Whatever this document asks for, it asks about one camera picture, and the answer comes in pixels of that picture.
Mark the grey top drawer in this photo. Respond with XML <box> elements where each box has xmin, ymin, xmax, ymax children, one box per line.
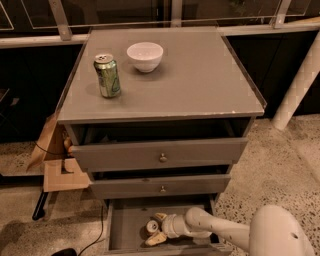
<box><xmin>72</xmin><ymin>138</ymin><xmax>248</xmax><ymax>172</ymax></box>

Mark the white diagonal post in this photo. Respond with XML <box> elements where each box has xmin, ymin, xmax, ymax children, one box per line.
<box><xmin>271</xmin><ymin>32</ymin><xmax>320</xmax><ymax>130</ymax></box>

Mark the black cable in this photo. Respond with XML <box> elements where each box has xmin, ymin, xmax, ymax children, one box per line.
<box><xmin>77</xmin><ymin>204</ymin><xmax>106</xmax><ymax>256</ymax></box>

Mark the white ceramic bowl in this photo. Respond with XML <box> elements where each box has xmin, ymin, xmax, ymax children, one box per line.
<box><xmin>126</xmin><ymin>42</ymin><xmax>164</xmax><ymax>73</ymax></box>

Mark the grey middle drawer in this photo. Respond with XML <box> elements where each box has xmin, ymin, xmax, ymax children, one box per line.
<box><xmin>90</xmin><ymin>174</ymin><xmax>231</xmax><ymax>199</ymax></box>

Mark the grey wooden drawer cabinet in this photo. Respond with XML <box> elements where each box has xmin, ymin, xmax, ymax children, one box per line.
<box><xmin>56</xmin><ymin>26</ymin><xmax>268</xmax><ymax>203</ymax></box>

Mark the metal window railing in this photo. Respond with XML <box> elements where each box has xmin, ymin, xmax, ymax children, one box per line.
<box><xmin>0</xmin><ymin>0</ymin><xmax>320</xmax><ymax>48</ymax></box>

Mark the green soda can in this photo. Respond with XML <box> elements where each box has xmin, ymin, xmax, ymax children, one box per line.
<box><xmin>93</xmin><ymin>53</ymin><xmax>121</xmax><ymax>98</ymax></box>

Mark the grey drawer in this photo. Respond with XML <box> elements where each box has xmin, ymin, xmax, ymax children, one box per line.
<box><xmin>90</xmin><ymin>174</ymin><xmax>231</xmax><ymax>199</ymax></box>
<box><xmin>104</xmin><ymin>195</ymin><xmax>232</xmax><ymax>256</ymax></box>
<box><xmin>72</xmin><ymin>138</ymin><xmax>248</xmax><ymax>172</ymax></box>

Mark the grey bottom drawer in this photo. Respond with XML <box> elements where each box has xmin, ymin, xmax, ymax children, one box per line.
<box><xmin>104</xmin><ymin>195</ymin><xmax>232</xmax><ymax>256</ymax></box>

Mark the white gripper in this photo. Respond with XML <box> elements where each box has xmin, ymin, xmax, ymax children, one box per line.
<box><xmin>145</xmin><ymin>213</ymin><xmax>190</xmax><ymax>246</ymax></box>

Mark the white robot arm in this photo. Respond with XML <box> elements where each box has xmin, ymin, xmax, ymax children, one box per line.
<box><xmin>145</xmin><ymin>205</ymin><xmax>315</xmax><ymax>256</ymax></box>

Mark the orange soda can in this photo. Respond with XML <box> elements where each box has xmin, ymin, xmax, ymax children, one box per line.
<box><xmin>145</xmin><ymin>220</ymin><xmax>159</xmax><ymax>236</ymax></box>

